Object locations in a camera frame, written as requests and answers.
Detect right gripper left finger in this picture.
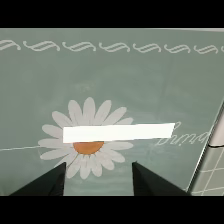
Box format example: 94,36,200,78
9,162,66,197

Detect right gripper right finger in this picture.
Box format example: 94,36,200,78
132,161,190,197

